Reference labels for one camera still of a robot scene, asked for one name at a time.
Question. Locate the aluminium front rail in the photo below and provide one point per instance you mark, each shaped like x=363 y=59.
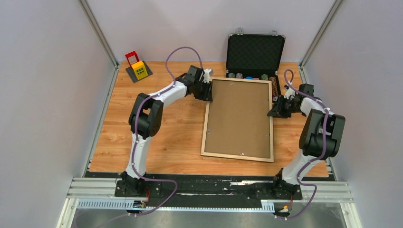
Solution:
x=99 y=193

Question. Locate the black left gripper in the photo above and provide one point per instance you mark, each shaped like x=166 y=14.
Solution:
x=207 y=96

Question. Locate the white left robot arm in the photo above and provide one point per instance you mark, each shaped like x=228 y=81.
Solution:
x=145 y=120

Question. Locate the wooden picture frame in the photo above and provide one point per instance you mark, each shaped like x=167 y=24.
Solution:
x=203 y=141

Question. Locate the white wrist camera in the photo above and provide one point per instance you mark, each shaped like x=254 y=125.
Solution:
x=207 y=73
x=289 y=93

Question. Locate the brown backing board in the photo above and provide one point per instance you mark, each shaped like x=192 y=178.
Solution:
x=237 y=118

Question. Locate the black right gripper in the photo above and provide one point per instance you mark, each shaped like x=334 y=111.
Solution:
x=277 y=111

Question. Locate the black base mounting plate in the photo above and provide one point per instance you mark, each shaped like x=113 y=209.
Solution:
x=203 y=191

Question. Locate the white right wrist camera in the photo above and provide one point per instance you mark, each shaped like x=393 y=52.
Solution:
x=289 y=93

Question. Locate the black poker chip case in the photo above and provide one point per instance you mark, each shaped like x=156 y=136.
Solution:
x=255 y=55

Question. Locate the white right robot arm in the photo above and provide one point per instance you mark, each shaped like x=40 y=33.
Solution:
x=319 y=140

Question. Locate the yellow red toy block house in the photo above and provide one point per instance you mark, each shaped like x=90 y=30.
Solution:
x=138 y=69

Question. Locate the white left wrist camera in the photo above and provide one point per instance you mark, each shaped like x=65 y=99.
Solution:
x=207 y=73

